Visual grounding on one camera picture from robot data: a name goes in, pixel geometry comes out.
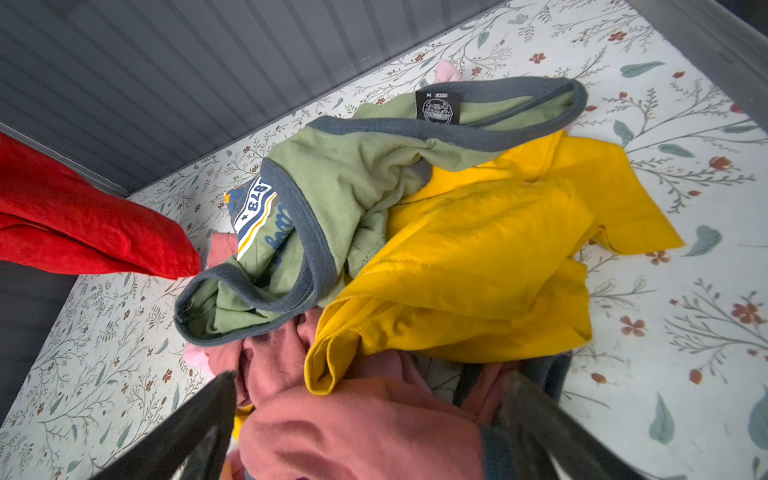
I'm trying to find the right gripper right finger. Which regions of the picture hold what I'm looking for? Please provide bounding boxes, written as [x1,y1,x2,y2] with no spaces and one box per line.
[499,372,643,480]

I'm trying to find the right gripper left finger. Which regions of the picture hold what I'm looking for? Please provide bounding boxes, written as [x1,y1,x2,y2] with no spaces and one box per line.
[94,371,236,480]

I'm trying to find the red cloth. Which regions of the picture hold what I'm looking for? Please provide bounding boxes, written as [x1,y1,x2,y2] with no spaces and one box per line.
[1,135,201,279]

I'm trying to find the dusty red shirt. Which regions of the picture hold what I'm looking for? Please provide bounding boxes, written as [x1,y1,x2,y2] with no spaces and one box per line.
[204,249,516,479]

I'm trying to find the floral patterned table mat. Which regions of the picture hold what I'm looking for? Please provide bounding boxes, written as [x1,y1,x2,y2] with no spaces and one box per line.
[1,1,767,479]

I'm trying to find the yellow shirt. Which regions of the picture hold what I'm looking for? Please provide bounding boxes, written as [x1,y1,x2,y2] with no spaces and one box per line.
[304,131,683,395]

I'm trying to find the green shirt with grey trim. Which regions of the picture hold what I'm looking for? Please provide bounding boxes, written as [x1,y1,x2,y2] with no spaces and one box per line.
[174,77,588,347]

